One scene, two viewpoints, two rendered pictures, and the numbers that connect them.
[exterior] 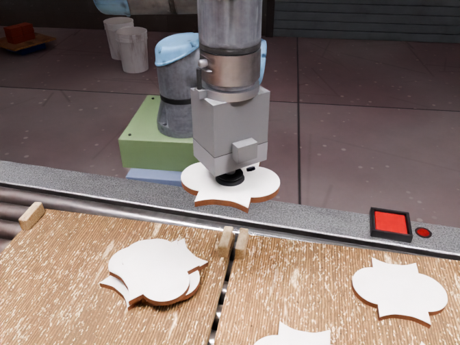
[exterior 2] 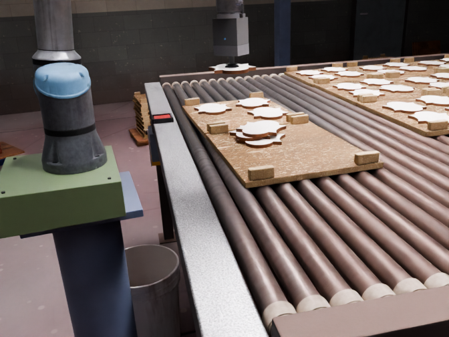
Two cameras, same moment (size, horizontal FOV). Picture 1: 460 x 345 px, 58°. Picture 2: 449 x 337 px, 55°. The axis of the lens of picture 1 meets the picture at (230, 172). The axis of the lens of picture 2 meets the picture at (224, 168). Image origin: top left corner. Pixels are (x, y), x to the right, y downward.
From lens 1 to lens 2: 1.62 m
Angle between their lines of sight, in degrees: 97
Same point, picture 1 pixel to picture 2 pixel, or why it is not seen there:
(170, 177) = (131, 190)
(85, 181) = (184, 194)
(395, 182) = not seen: outside the picture
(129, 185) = (176, 177)
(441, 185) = not seen: outside the picture
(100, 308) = (292, 141)
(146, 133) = (103, 172)
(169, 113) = (97, 139)
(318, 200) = not seen: outside the picture
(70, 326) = (310, 142)
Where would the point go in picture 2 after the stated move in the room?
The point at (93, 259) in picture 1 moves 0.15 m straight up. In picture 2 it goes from (267, 152) to (266, 95)
